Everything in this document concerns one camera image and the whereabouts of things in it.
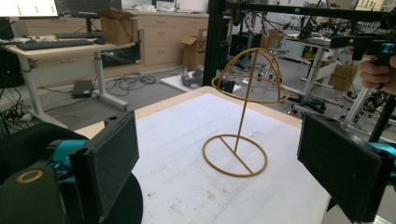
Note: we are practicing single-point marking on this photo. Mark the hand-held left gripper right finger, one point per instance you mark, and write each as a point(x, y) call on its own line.
point(339, 166)

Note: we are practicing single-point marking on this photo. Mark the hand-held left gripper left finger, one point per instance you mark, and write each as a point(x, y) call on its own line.
point(104, 165)

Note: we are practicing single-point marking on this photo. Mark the small brown cardboard box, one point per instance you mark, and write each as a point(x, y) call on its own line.
point(342, 77)

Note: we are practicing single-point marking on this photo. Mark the black pole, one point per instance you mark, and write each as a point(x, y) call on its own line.
point(383, 119)

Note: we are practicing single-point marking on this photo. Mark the white work table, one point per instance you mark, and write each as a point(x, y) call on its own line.
point(314, 65)

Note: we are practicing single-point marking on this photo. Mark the black flat box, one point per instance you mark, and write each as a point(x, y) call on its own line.
point(82, 89)

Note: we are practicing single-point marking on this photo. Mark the white table mat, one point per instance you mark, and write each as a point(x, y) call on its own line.
point(193, 174)

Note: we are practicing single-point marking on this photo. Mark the white height-adjustable desk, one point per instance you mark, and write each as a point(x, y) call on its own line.
point(99, 71)

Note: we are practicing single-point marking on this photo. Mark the white floor board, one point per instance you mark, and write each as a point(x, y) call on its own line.
point(174, 82)

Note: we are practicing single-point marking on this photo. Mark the grey robot part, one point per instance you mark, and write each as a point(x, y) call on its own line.
point(191, 76)

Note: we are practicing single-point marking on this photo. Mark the black keyboard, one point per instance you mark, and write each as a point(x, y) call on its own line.
point(53, 44)
point(77, 35)

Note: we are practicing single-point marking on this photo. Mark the wooden drawer cabinet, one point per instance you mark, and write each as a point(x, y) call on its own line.
point(168, 37)

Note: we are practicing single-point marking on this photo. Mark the open cardboard box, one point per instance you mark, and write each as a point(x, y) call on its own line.
point(193, 51)

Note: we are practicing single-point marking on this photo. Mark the dark computer monitor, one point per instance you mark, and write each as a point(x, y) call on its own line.
point(90, 6)

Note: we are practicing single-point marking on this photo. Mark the lit computer monitor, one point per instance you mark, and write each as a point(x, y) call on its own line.
point(28, 7)

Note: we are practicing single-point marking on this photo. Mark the black metal frame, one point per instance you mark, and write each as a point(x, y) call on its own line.
point(214, 40)

